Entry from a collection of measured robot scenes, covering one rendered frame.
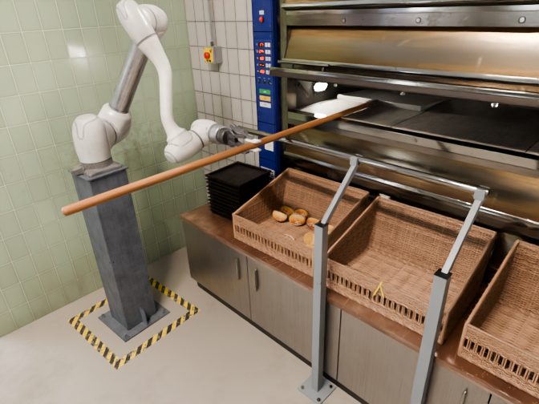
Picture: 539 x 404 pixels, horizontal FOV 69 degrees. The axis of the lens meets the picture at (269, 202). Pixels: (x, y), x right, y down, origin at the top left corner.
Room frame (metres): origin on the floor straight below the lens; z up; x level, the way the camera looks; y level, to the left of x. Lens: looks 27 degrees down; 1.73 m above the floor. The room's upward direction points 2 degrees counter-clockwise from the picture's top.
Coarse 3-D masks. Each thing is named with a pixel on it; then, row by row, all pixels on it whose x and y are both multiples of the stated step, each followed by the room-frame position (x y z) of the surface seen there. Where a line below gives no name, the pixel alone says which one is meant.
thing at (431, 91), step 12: (276, 72) 2.10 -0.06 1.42; (348, 84) 1.78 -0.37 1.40; (360, 84) 1.74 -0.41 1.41; (372, 84) 1.70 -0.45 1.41; (384, 84) 1.66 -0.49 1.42; (396, 84) 1.62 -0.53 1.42; (444, 96) 1.47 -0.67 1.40; (456, 96) 1.44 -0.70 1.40; (468, 96) 1.42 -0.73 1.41; (480, 96) 1.39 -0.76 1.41; (492, 96) 1.36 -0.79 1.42; (504, 96) 1.34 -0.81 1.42
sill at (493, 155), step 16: (288, 112) 2.24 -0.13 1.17; (304, 112) 2.20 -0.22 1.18; (352, 128) 1.93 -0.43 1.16; (368, 128) 1.86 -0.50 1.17; (384, 128) 1.83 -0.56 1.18; (416, 144) 1.68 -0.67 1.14; (432, 144) 1.63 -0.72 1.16; (448, 144) 1.58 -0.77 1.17; (464, 144) 1.55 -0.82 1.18; (480, 144) 1.54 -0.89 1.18; (496, 160) 1.44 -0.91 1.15; (512, 160) 1.41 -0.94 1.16; (528, 160) 1.37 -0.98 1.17
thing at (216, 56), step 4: (204, 48) 2.64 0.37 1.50; (208, 48) 2.61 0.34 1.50; (212, 48) 2.59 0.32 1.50; (216, 48) 2.60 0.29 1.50; (220, 48) 2.62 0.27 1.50; (204, 52) 2.65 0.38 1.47; (208, 52) 2.62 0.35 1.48; (212, 52) 2.59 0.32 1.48; (216, 52) 2.60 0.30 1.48; (220, 52) 2.62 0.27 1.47; (212, 56) 2.59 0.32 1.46; (216, 56) 2.60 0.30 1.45; (220, 56) 2.62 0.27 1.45; (208, 60) 2.62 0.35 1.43; (212, 60) 2.59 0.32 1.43; (216, 60) 2.60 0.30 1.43; (220, 60) 2.62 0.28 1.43
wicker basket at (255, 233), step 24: (288, 168) 2.18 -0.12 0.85; (264, 192) 2.03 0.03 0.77; (312, 192) 2.03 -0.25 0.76; (336, 192) 1.93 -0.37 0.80; (360, 192) 1.84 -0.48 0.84; (240, 216) 1.82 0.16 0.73; (264, 216) 2.02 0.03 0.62; (336, 216) 1.89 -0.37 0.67; (264, 240) 1.70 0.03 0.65; (288, 240) 1.58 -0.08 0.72; (336, 240) 1.62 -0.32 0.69; (288, 264) 1.58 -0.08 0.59; (312, 264) 1.48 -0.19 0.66
